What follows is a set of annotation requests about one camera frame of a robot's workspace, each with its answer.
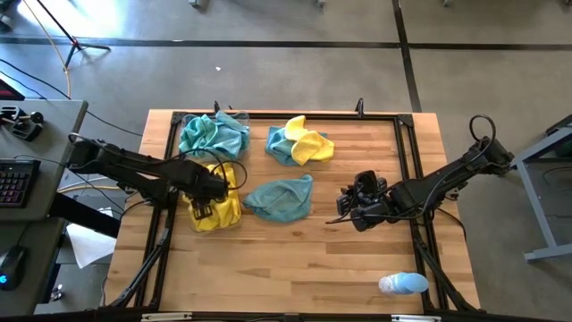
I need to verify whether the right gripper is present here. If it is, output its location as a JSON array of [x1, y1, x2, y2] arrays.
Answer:
[[337, 191, 397, 233]]

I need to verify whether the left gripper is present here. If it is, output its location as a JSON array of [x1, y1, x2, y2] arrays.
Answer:
[[181, 160, 230, 220]]

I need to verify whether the blue microfiber towel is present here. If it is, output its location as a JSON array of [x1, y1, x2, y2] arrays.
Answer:
[[265, 125, 330, 168], [207, 110, 251, 161]]

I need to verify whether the water bottle with blue label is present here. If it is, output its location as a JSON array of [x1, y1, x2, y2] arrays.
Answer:
[[378, 271, 430, 297]]

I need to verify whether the black desk support bar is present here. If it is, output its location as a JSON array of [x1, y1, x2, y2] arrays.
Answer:
[[47, 191, 122, 239]]

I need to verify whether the white paper sheet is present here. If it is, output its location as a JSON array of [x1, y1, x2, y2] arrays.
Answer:
[[65, 207, 118, 270]]

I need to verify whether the grey side desk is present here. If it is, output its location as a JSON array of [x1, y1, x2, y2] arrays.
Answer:
[[0, 98, 89, 317]]

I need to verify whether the black keyboard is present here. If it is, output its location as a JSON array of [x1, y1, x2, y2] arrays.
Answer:
[[0, 158, 42, 210]]

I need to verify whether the black desk clamp tool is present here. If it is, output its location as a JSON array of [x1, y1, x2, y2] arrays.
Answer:
[[0, 105, 46, 143]]

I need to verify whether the black computer mouse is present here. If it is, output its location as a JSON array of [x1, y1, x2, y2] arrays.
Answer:
[[0, 244, 28, 292]]

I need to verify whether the black tripod stand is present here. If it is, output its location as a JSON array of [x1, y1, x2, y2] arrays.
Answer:
[[34, 0, 113, 69]]

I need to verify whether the dark monitor corner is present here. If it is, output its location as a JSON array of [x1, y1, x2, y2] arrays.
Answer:
[[0, 78, 26, 102]]

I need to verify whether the black right camera cable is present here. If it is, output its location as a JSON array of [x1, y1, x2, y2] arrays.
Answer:
[[324, 208, 406, 225]]

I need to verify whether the black camera cable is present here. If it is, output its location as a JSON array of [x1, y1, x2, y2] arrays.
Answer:
[[324, 208, 406, 225], [178, 149, 249, 192]]

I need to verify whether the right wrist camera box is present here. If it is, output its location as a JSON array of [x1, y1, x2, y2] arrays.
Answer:
[[355, 170, 380, 198]]

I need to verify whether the black left camera cable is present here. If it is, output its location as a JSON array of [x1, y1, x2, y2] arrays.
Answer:
[[178, 149, 249, 192]]

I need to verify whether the black aluminium table frame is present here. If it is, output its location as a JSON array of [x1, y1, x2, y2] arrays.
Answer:
[[98, 109, 483, 314]]

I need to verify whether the silver metal bracket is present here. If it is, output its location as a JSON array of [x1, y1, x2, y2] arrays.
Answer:
[[141, 311, 193, 322], [391, 314, 442, 322]]

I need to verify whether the yellow floor cable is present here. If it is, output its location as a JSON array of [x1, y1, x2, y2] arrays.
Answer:
[[21, 0, 72, 100], [56, 182, 122, 194]]

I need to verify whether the black floor cable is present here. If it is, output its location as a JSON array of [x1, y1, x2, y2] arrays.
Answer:
[[0, 57, 144, 138]]

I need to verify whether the black right arm cable loop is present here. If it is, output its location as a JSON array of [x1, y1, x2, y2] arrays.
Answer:
[[468, 114, 497, 145]]

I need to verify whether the grey metal table frame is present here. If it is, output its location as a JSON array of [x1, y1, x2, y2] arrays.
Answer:
[[492, 114, 572, 263]]

